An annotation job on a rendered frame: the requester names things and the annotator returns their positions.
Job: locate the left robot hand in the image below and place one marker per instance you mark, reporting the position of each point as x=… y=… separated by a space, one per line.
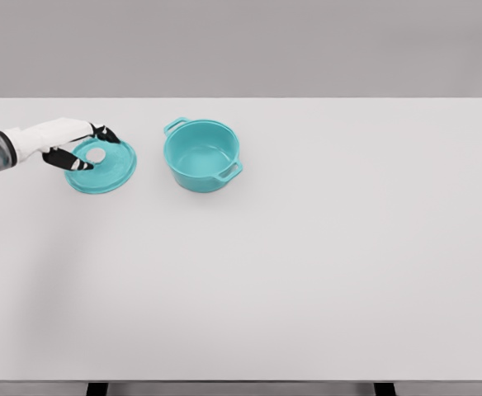
x=61 y=131

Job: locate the teal pot lid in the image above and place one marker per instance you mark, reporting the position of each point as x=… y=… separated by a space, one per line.
x=113 y=165

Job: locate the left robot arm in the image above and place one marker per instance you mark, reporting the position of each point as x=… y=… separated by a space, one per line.
x=12 y=144

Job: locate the teal pot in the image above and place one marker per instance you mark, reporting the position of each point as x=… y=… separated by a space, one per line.
x=197 y=154

